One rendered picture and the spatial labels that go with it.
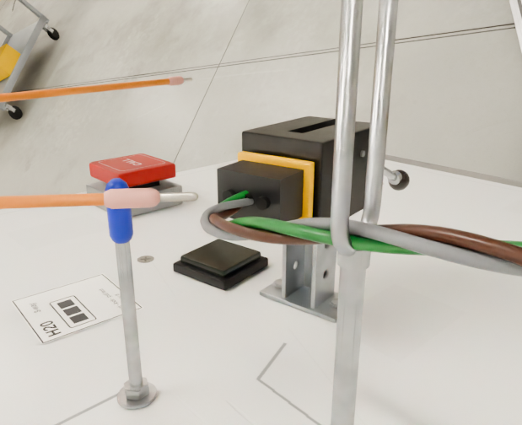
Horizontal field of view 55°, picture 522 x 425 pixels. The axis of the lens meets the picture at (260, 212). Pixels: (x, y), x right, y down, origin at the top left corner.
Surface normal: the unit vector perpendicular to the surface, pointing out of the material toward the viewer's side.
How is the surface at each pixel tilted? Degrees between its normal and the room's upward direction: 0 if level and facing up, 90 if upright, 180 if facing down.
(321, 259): 97
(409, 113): 0
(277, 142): 41
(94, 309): 50
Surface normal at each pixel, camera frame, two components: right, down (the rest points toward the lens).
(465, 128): -0.55, -0.44
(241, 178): -0.55, 0.28
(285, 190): 0.83, 0.18
